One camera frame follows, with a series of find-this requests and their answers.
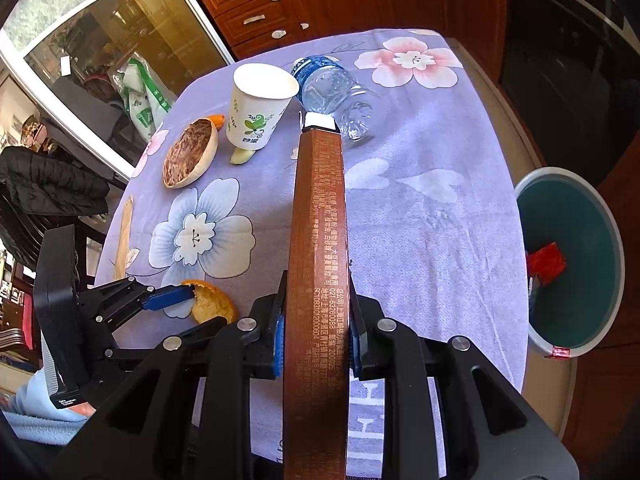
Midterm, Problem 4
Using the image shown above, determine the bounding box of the sliding glass door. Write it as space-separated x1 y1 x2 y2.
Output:
0 0 236 181

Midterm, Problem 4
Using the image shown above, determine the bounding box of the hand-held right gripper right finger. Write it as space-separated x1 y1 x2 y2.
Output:
347 267 581 480

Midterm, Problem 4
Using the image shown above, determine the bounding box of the green white rice bag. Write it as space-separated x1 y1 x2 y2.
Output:
112 57 173 142

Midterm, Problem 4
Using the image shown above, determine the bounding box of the black built-in oven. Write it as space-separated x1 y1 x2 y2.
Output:
500 0 640 181

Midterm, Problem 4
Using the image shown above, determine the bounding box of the brown snack box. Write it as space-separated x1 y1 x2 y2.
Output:
281 112 351 480

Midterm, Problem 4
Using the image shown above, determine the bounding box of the brown round bowl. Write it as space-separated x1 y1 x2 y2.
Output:
162 118 221 190

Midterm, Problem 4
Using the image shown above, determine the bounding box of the dark wooden chair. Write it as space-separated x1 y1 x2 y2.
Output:
0 195 106 281

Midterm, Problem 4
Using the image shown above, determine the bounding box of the person's left forearm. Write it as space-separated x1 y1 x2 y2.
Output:
0 372 98 448

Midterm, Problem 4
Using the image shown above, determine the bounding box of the black jacket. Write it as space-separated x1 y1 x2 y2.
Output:
0 145 111 221

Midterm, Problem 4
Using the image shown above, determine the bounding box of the red plastic bag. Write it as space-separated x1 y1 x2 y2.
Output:
525 241 568 281

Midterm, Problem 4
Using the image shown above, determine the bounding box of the white paper cup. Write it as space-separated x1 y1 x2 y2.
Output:
225 62 301 151

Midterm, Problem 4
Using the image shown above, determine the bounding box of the clear plastic bottle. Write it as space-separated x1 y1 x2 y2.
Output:
291 55 381 143

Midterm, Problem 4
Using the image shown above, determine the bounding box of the purple floral tablecloth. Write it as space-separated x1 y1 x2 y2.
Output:
92 27 531 480

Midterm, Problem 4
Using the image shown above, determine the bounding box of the large orange peel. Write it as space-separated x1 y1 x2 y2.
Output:
181 279 239 325

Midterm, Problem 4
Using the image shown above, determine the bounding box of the brown paper sleeve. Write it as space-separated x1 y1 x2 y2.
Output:
112 195 136 281

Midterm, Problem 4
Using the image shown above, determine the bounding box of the teal plastic bin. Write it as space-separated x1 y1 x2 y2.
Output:
514 166 626 359

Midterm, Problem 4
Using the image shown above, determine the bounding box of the light wooden cupboard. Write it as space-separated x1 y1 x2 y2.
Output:
70 0 226 96

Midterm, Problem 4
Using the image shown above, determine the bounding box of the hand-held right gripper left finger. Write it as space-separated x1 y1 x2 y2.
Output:
52 270 288 480

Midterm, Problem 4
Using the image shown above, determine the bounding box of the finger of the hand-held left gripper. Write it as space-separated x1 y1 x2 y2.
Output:
94 304 153 335
79 276 197 312

